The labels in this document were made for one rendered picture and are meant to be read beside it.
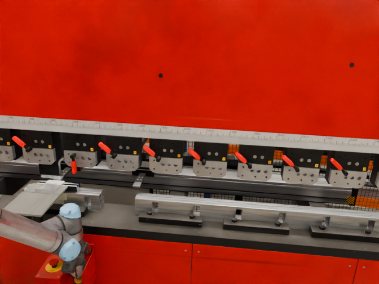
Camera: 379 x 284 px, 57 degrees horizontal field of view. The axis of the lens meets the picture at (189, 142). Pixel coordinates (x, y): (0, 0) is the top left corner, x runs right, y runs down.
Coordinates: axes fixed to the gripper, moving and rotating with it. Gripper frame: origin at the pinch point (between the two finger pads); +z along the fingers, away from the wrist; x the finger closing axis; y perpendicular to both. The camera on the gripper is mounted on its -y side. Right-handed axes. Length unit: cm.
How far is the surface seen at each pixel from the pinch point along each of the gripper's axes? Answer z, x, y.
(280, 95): -76, -81, 31
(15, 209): -26.0, 27.8, 10.6
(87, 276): -2.7, -5.0, -1.3
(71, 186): -23.7, 12.1, 33.6
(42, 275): -5.2, 12.3, -4.6
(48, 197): -25.0, 18.3, 21.8
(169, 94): -73, -35, 33
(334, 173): -43, -108, 27
